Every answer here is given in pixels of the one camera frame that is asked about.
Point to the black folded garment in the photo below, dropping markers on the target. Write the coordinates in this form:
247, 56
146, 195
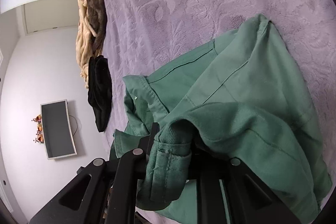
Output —
99, 95

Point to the green work jacket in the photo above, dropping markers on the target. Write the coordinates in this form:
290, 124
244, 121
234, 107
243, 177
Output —
249, 108

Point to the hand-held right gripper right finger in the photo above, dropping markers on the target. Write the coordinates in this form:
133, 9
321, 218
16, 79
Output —
207, 187

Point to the brown quilted garment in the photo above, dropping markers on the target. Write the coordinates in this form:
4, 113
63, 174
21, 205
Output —
95, 8

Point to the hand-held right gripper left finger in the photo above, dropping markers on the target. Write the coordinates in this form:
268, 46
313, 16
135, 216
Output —
147, 142

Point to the white framed monitor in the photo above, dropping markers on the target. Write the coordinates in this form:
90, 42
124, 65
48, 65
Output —
56, 129

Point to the purple embossed blanket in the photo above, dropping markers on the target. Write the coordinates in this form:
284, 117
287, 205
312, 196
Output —
197, 3

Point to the beige striped garment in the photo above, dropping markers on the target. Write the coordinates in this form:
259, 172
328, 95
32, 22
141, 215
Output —
84, 50

